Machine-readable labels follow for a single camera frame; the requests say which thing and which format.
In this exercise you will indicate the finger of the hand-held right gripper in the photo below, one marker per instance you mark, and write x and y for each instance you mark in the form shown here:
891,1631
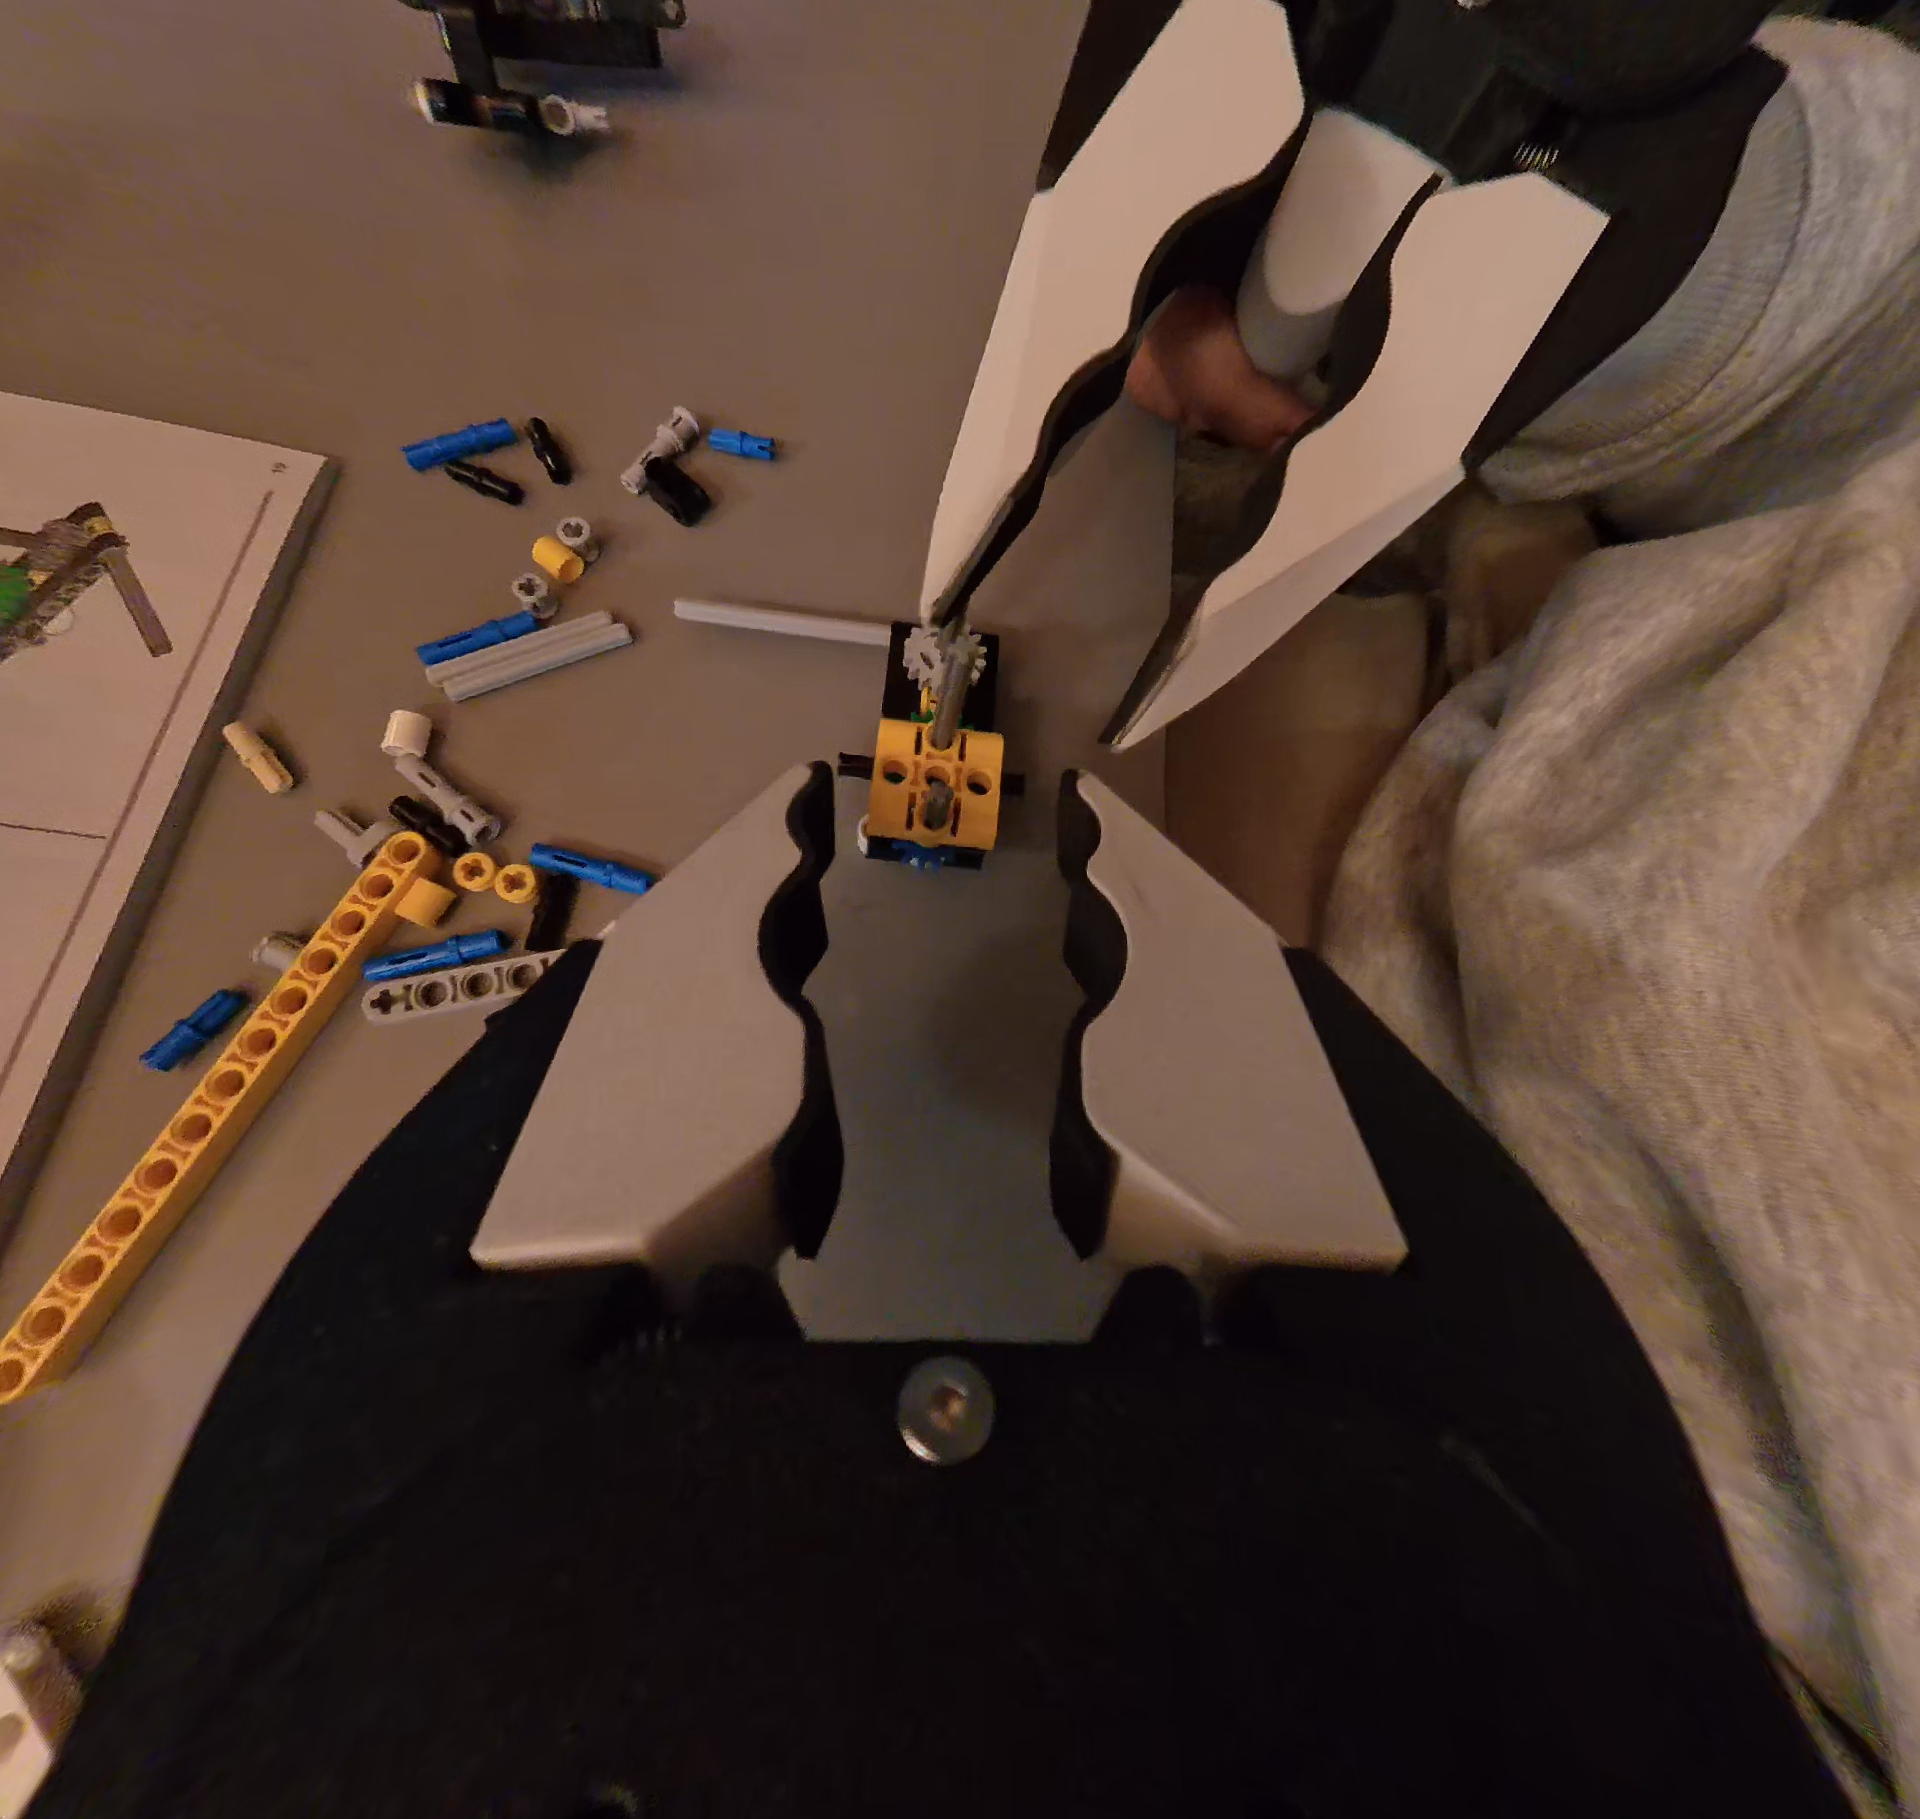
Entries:
1111,198
1442,351

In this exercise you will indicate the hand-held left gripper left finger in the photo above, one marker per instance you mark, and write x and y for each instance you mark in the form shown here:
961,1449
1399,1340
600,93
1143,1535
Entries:
643,1071

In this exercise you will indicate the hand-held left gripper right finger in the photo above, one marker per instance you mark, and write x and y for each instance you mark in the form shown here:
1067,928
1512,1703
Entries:
1215,1084

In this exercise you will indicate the yellow black lego gear assembly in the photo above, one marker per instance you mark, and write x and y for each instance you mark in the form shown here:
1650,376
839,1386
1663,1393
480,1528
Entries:
938,769

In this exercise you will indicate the person's right forearm grey sleeve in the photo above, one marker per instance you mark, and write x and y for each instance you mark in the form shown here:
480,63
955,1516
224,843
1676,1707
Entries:
1772,289

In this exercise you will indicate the short grey lego beam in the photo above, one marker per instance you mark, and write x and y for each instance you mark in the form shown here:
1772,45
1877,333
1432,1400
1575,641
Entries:
448,989

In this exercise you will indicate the long yellow lego beam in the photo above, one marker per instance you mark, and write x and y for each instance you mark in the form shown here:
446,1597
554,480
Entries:
224,1101

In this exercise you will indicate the long thin grey lego axle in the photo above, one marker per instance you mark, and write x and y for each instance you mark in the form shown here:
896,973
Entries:
780,623

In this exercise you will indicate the tan lego pin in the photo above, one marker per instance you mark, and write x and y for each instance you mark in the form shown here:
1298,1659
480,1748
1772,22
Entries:
257,758

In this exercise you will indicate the lego instruction booklet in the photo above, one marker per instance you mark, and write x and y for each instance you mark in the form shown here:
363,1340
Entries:
108,739

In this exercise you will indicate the scattered small lego pins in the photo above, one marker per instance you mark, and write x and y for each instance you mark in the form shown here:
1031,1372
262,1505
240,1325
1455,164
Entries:
460,443

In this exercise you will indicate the person's right hand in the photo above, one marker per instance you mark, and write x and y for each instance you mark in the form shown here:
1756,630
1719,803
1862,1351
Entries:
1215,379

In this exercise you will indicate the person's grey sweatshirt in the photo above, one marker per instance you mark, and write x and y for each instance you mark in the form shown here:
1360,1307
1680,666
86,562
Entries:
1680,1022

